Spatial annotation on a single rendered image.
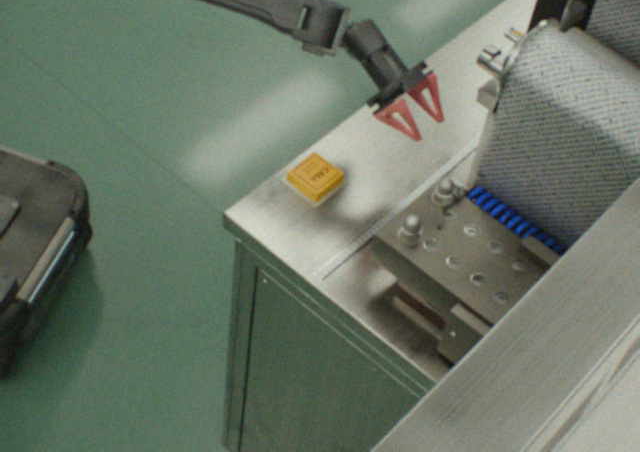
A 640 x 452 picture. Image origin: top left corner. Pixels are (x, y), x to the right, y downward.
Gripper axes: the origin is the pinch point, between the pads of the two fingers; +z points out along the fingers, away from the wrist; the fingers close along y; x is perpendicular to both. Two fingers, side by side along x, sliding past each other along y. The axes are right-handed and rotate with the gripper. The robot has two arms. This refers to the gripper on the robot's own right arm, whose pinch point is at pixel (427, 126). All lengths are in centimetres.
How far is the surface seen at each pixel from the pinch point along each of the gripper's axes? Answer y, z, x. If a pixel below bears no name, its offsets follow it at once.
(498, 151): 0.7, 8.6, 11.5
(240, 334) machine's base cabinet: 26, 13, -48
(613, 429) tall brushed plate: 50, 28, 60
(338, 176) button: 8.2, -1.3, -17.0
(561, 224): 0.8, 23.1, 13.7
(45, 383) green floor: 40, 2, -122
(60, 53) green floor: -34, -70, -164
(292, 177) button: 13.8, -5.8, -20.1
